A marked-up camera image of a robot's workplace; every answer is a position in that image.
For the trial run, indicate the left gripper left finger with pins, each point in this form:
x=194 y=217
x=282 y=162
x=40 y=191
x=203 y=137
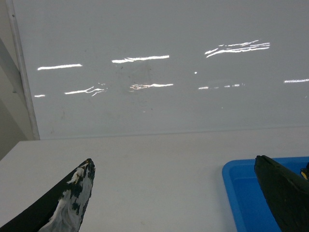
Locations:
x=62 y=208

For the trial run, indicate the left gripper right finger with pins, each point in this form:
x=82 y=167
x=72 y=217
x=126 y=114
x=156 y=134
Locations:
x=286 y=194

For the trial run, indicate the blue plastic tray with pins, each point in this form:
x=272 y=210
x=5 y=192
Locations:
x=249 y=208

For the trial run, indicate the white glossy whiteboard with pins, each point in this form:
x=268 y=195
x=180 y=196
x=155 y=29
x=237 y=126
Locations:
x=95 y=68

